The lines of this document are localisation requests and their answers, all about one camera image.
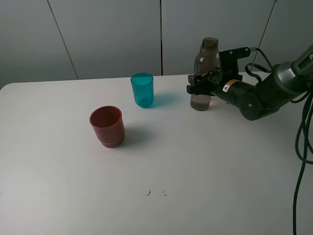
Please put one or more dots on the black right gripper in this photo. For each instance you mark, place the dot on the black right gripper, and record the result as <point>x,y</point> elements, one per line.
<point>231,89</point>

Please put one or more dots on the smoky translucent water bottle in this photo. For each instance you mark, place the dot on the smoky translucent water bottle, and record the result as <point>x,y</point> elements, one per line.
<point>205,62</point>

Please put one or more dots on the teal translucent plastic cup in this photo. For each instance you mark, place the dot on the teal translucent plastic cup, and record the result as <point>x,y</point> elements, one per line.
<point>143,89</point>

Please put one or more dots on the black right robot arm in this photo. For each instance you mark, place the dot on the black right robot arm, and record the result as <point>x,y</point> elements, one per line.
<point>283,83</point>

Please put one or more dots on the red plastic cup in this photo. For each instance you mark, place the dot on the red plastic cup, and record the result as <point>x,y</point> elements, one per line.
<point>108,126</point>

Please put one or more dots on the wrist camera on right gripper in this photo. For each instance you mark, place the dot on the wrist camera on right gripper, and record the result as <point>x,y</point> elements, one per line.
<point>229,62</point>

